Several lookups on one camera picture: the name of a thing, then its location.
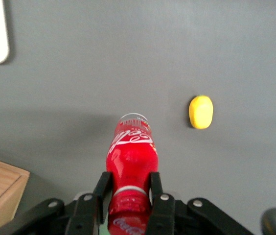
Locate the red coke bottle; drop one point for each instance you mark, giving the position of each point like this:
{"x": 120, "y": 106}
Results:
{"x": 133, "y": 156}

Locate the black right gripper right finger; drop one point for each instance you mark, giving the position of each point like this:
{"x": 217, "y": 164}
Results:
{"x": 162, "y": 210}

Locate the yellow toy lemon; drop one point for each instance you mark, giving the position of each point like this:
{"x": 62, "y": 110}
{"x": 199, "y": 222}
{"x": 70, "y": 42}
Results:
{"x": 201, "y": 112}

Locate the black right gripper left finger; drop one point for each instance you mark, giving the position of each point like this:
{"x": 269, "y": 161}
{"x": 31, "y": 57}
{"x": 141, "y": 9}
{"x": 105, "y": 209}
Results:
{"x": 86, "y": 213}

